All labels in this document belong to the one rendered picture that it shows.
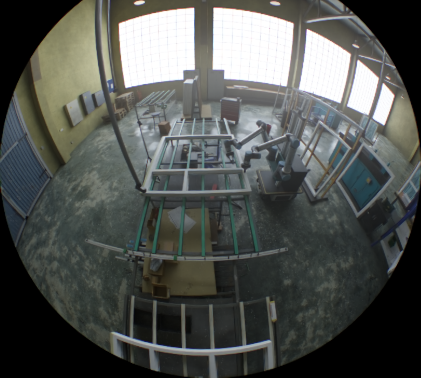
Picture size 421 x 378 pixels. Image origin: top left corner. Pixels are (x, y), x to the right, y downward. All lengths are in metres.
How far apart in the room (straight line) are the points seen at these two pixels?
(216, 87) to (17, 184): 10.32
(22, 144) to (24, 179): 1.12
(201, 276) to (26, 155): 6.11
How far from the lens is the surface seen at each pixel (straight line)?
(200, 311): 1.76
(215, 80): 8.87
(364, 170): 4.62
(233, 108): 5.52
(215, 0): 10.25
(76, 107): 7.65
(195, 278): 1.73
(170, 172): 2.17
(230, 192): 1.84
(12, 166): 6.05
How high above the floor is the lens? 2.36
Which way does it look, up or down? 42 degrees down
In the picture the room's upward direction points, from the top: 1 degrees clockwise
